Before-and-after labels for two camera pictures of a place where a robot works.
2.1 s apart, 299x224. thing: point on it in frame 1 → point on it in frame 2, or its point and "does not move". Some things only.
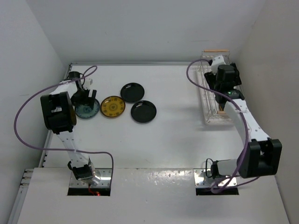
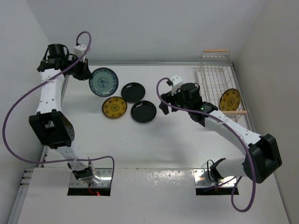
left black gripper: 88,100 → 84,73
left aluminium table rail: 27,174 does not move
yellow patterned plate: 112,106 does not move
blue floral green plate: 85,111 → 104,83
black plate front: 143,112 does not move
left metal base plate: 105,174 does not move
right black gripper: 211,78 → 167,98
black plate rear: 132,92 does not move
